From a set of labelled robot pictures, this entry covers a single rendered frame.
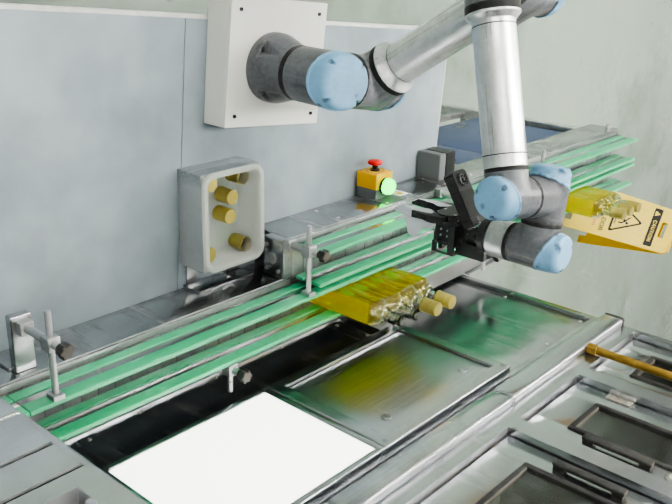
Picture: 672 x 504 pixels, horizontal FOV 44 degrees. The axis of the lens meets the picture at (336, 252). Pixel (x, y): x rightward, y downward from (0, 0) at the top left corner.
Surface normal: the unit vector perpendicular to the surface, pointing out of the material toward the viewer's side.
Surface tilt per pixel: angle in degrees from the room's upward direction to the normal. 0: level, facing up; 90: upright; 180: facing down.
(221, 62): 90
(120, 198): 0
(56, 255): 0
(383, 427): 90
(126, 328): 90
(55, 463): 90
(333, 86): 11
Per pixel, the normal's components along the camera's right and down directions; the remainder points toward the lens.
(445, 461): 0.03, -0.94
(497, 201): -0.70, 0.08
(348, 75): 0.60, 0.29
